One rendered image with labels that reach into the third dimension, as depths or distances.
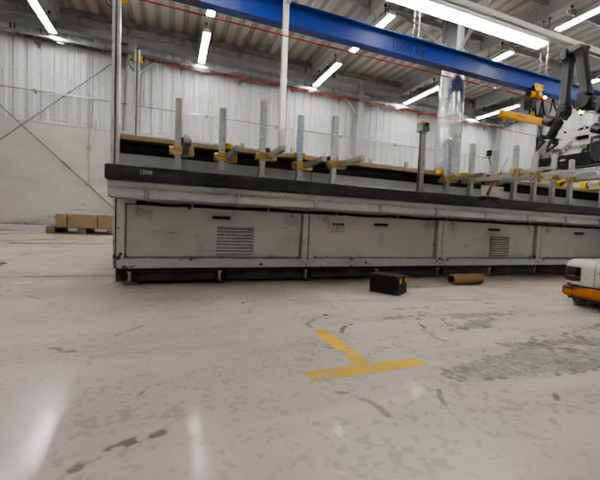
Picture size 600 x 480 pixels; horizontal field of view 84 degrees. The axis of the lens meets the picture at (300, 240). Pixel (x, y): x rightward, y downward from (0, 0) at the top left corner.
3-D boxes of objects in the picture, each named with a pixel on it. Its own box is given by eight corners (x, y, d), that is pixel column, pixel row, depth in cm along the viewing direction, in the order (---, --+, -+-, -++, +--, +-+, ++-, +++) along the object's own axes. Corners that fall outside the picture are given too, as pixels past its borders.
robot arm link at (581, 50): (581, 35, 206) (592, 39, 209) (558, 50, 219) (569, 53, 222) (590, 104, 201) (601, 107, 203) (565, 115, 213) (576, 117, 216)
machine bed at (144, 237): (613, 272, 387) (620, 196, 382) (110, 285, 204) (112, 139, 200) (550, 265, 451) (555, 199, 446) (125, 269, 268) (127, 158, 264)
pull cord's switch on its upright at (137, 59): (145, 184, 286) (148, 50, 280) (126, 182, 281) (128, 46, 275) (146, 184, 294) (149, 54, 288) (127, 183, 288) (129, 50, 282)
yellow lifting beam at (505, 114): (562, 132, 692) (563, 117, 690) (502, 120, 631) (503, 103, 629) (557, 133, 700) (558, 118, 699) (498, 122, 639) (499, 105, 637)
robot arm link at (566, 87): (568, 46, 213) (580, 50, 217) (558, 50, 219) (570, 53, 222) (562, 114, 215) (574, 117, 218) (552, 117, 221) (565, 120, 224)
